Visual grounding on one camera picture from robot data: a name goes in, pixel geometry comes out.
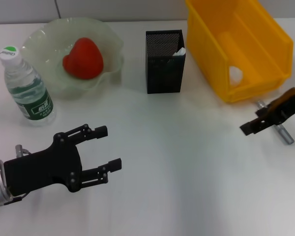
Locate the green pen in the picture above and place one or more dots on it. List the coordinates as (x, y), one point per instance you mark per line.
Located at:
(180, 51)

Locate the grey marker pen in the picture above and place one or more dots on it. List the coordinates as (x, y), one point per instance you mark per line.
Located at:
(285, 134)

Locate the pale green wavy fruit plate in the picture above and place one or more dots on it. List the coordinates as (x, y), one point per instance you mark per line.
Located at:
(51, 76)

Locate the clear green-label water bottle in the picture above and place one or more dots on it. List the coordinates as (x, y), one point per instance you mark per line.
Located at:
(29, 98)

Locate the white paper ball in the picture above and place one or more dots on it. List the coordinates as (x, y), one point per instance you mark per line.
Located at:
(236, 75)

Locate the red orange fruit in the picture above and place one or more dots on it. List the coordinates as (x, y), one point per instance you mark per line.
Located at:
(83, 59)

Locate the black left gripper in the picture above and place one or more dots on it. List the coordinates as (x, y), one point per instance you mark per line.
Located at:
(44, 167)

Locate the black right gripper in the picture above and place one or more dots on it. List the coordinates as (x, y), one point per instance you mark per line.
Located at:
(290, 103)

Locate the yellow plastic bin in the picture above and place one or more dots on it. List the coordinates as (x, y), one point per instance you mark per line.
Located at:
(206, 49)

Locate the black mesh pen holder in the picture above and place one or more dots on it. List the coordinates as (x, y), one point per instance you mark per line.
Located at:
(163, 73)

